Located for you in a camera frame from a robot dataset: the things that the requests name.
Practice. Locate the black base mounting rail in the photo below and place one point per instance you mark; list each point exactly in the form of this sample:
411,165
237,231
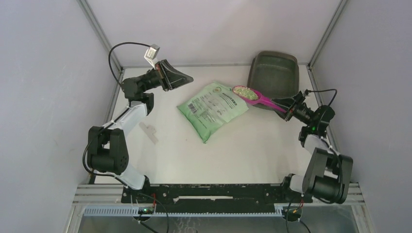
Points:
202,197

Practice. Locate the white slotted cable duct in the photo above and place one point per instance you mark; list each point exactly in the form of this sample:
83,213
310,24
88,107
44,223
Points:
121,211

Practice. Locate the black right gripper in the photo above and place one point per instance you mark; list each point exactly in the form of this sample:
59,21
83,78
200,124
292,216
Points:
289,103

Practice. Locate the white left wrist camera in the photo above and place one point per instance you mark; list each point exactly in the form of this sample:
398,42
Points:
151,54

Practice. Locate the dark grey litter box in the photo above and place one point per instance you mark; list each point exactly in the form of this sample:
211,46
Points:
274,74

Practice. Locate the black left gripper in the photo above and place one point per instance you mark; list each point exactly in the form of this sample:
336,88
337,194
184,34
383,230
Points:
170,78

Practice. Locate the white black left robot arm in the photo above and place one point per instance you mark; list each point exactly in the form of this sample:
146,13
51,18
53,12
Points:
106,153

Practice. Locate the magenta plastic scoop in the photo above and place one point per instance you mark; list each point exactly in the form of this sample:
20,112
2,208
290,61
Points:
263,100

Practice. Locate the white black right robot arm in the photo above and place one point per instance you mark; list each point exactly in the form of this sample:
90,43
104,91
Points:
327,177

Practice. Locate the green litter pellets in scoop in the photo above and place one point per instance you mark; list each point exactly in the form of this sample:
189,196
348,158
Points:
245,92

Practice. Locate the green cat litter bag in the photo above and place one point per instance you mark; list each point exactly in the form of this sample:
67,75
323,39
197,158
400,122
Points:
211,108

